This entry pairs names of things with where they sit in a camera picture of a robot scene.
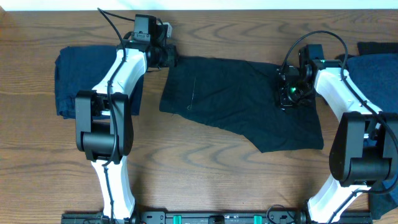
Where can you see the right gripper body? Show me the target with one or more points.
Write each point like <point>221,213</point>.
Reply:
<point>294,95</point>

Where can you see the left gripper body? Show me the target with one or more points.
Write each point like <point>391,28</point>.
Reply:
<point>163,56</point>

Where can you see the dark blue shorts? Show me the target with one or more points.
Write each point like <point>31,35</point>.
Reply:
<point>79,68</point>

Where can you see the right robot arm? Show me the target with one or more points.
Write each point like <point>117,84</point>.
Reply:
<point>364,150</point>

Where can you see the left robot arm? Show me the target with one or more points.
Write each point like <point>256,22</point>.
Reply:
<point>104,129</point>

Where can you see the blue garment in pile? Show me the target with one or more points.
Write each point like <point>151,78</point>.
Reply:
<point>376,76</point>

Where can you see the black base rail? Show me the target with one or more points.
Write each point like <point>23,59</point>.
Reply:
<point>157,217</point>

